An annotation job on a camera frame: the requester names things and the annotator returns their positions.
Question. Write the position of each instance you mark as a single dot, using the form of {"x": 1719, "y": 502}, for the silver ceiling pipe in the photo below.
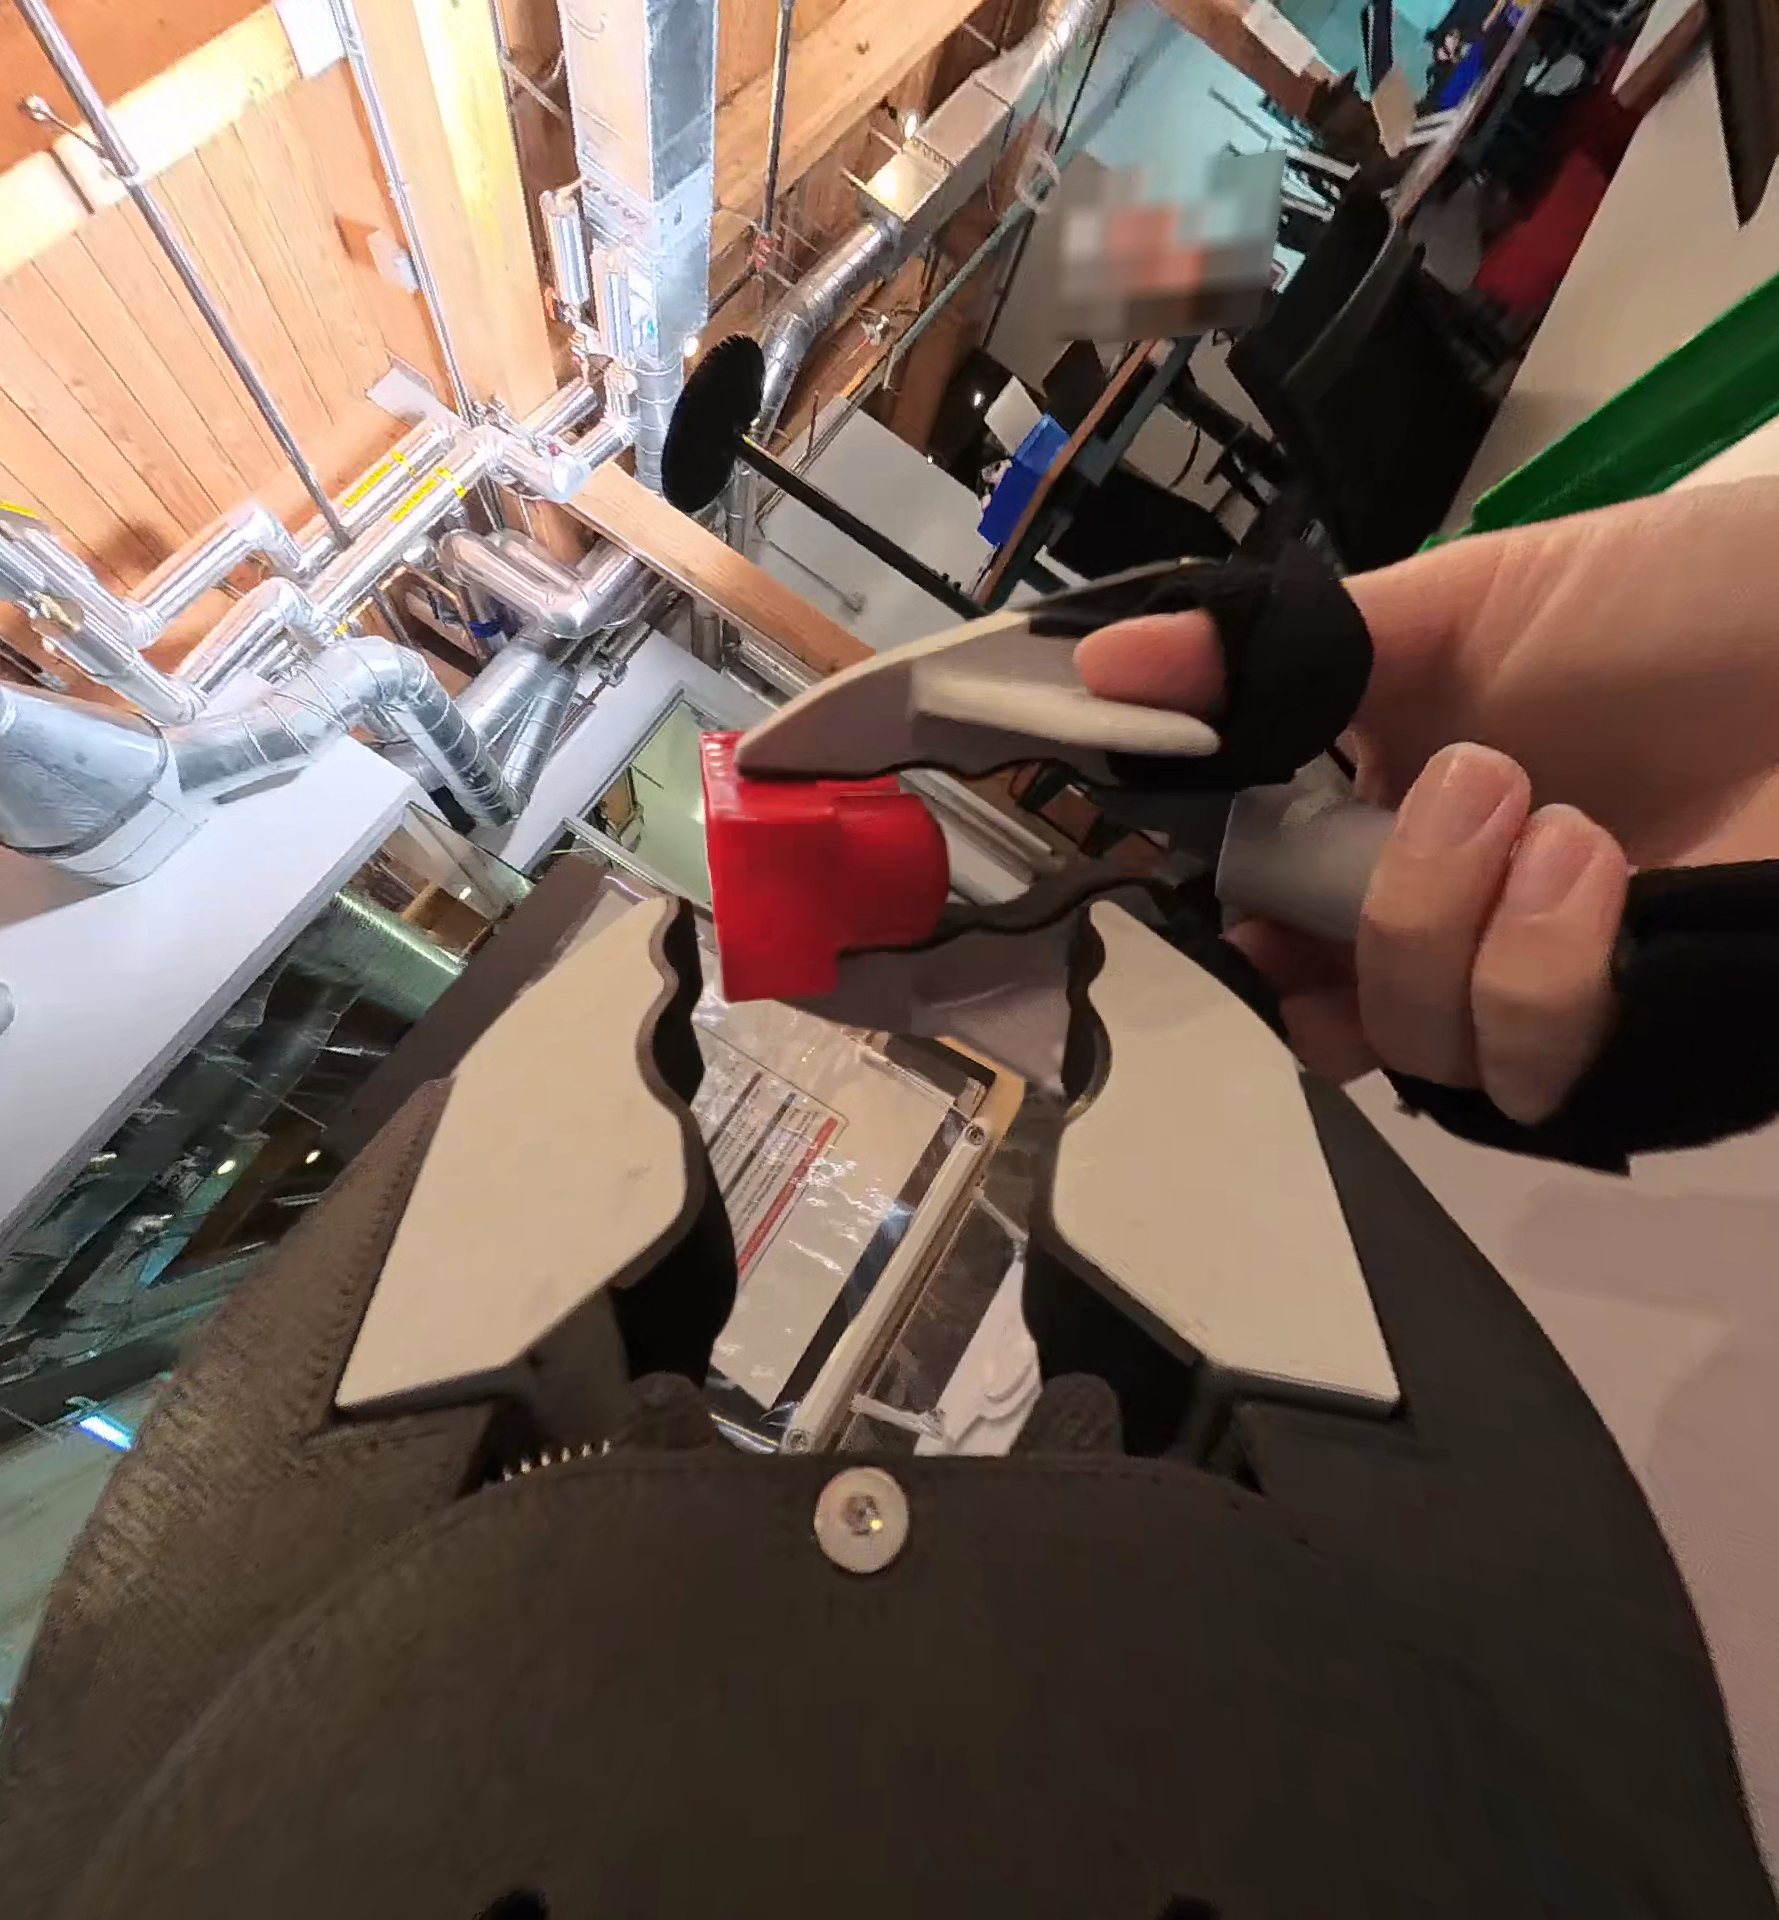
{"x": 380, "y": 511}

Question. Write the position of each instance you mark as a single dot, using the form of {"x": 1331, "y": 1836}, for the silver air duct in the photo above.
{"x": 634, "y": 180}

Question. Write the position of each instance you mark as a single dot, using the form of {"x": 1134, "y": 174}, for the red plastic bin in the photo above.
{"x": 1542, "y": 240}

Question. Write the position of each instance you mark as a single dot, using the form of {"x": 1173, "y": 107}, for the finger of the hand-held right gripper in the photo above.
{"x": 860, "y": 706}
{"x": 980, "y": 1012}

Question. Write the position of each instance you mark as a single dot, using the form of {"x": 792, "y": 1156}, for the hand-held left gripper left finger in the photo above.
{"x": 530, "y": 1171}

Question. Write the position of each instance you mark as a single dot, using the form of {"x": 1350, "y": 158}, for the red plastic block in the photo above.
{"x": 814, "y": 886}

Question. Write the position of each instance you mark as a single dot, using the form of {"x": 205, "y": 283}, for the green plastic bin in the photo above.
{"x": 1701, "y": 390}

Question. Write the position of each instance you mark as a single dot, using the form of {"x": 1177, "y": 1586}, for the blue storage bin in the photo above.
{"x": 1018, "y": 481}

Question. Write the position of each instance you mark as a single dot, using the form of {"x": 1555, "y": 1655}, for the black office chair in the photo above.
{"x": 1371, "y": 376}

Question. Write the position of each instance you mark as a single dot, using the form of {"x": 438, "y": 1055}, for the wooden top standing desk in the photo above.
{"x": 1114, "y": 436}

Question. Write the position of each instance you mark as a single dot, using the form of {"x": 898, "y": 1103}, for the acrylic sign stand wooden board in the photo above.
{"x": 829, "y": 1199}

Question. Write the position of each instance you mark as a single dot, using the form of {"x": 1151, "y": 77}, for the person's right hand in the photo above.
{"x": 1655, "y": 675}

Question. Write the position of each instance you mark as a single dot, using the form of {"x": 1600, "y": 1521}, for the black framed marker sign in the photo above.
{"x": 1752, "y": 105}

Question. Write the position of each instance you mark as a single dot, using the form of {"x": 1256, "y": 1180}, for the black pole stand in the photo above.
{"x": 711, "y": 428}

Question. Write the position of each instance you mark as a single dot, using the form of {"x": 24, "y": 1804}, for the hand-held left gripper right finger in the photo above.
{"x": 1203, "y": 1199}

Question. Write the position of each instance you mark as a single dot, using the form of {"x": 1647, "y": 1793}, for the silver elbow duct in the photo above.
{"x": 79, "y": 779}

